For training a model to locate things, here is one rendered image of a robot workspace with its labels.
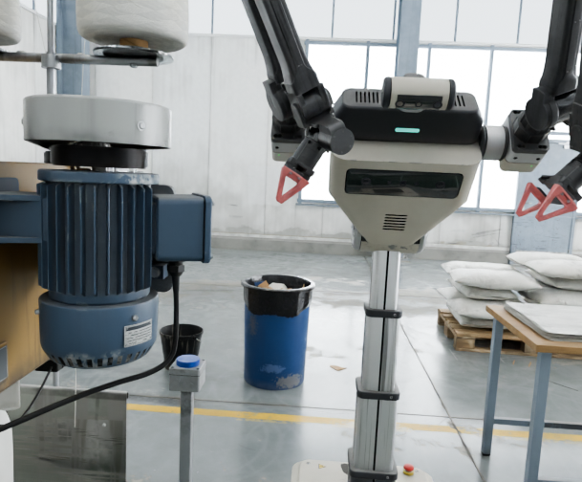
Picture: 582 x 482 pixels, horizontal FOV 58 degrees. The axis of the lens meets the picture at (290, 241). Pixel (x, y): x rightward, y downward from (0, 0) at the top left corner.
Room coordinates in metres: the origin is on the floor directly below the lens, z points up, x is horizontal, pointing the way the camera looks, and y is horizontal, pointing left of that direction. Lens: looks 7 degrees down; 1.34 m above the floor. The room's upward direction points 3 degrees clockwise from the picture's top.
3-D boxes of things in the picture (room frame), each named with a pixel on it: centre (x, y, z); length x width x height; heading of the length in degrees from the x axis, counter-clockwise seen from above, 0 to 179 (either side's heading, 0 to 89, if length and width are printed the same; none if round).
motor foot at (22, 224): (0.66, 0.34, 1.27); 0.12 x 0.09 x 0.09; 177
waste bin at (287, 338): (3.31, 0.07, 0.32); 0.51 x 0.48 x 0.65; 177
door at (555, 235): (8.74, -4.22, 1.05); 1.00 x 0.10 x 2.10; 87
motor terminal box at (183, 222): (0.73, 0.16, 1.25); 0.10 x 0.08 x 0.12; 22
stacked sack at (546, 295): (4.17, -2.27, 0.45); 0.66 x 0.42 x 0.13; 92
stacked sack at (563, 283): (4.39, -2.34, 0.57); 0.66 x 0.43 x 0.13; 177
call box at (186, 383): (1.30, 0.25, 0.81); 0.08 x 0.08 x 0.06; 87
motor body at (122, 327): (0.69, 0.25, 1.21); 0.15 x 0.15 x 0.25
